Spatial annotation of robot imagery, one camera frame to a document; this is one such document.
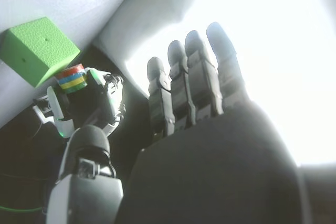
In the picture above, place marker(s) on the green foam cube block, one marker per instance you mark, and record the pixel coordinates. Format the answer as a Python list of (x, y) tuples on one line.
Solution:
[(39, 48)]

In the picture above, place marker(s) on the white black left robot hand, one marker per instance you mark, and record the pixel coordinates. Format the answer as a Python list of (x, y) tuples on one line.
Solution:
[(210, 169)]

